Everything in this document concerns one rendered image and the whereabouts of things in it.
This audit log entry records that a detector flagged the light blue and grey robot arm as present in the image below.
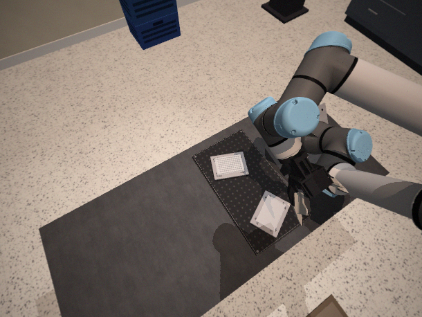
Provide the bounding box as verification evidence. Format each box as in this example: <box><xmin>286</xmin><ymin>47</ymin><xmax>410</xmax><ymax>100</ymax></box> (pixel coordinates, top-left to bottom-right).
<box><xmin>248</xmin><ymin>31</ymin><xmax>422</xmax><ymax>230</ymax></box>

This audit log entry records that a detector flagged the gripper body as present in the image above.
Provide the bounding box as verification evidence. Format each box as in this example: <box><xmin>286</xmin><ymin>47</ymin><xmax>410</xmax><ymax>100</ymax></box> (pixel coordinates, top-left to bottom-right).
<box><xmin>278</xmin><ymin>146</ymin><xmax>333</xmax><ymax>199</ymax></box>

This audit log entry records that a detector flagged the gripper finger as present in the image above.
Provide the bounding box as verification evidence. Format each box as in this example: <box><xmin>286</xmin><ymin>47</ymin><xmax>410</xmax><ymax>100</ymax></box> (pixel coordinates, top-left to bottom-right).
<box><xmin>287</xmin><ymin>181</ymin><xmax>308</xmax><ymax>226</ymax></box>
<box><xmin>328</xmin><ymin>173</ymin><xmax>348</xmax><ymax>193</ymax></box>

